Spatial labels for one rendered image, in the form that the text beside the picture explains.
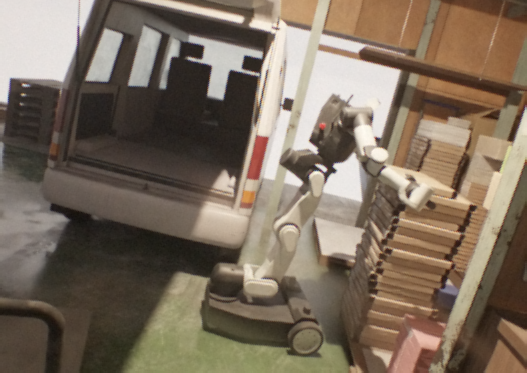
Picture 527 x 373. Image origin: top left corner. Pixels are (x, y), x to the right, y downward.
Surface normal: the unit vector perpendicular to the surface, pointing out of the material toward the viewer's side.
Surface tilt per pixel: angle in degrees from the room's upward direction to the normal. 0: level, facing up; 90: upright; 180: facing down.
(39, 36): 90
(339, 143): 92
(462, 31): 90
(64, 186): 87
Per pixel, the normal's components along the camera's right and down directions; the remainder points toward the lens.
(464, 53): -0.07, 0.20
